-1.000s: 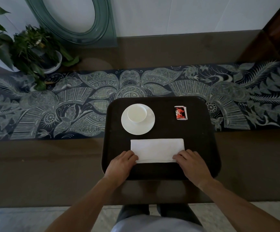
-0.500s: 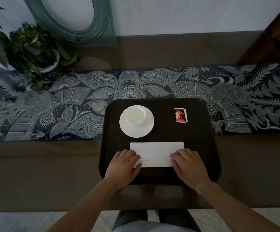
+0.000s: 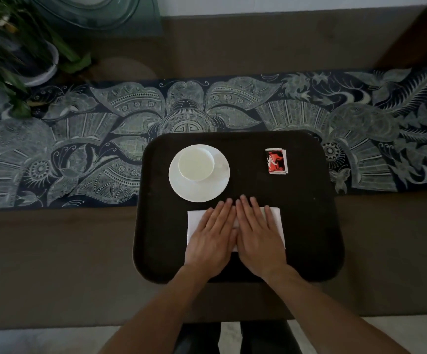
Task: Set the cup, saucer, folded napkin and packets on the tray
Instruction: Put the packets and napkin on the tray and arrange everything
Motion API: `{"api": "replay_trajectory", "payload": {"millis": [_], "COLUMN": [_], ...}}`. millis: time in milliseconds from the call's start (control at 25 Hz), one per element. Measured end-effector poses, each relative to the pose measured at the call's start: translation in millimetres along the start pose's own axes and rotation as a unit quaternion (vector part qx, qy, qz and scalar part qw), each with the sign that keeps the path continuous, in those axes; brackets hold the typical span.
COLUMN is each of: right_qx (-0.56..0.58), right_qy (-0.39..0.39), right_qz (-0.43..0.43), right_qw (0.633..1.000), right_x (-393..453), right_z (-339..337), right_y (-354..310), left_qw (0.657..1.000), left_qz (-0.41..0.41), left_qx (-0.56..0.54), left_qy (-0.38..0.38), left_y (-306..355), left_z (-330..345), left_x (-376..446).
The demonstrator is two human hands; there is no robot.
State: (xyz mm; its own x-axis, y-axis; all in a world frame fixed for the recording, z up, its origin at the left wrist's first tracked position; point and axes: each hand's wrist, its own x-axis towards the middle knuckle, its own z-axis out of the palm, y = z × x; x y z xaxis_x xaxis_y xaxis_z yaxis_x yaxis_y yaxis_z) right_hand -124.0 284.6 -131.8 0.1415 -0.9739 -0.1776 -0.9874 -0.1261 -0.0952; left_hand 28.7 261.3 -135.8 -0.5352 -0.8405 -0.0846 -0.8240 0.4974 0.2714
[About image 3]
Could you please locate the person's right hand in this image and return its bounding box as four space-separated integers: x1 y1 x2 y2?
235 195 287 283

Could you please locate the person's left hand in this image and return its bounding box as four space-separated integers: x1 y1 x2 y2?
184 198 238 283

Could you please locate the white paper napkin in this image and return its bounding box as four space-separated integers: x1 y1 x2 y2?
187 207 286 252

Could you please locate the person's left forearm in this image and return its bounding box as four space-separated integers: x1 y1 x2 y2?
98 266 215 354

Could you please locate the person's right forearm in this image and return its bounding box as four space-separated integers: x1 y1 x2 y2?
262 265 412 354

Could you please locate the black rectangular serving tray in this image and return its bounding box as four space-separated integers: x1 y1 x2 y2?
133 130 345 284

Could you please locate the white ceramic saucer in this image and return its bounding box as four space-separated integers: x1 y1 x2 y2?
168 144 231 203

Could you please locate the red and white sachet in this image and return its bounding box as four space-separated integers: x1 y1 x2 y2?
265 147 289 175

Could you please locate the white ceramic cup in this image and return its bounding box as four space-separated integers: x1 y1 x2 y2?
178 146 226 182

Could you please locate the person's right leg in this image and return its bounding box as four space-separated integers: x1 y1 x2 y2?
239 319 303 354

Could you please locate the person's leg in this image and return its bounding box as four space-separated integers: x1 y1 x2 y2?
173 322 221 354
239 319 303 354

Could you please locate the person's left leg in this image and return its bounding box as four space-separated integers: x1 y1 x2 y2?
173 322 221 354

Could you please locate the dark patterned table runner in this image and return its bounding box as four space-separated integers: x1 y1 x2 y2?
0 64 427 211

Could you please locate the round brown mat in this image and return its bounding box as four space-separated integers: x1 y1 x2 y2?
87 57 159 83

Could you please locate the white plant pot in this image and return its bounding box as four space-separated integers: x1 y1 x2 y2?
12 40 60 88

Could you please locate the transparent glass chair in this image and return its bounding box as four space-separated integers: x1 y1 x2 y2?
23 0 163 38

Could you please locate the dark wooden furniture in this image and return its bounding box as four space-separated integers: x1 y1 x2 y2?
373 0 427 71

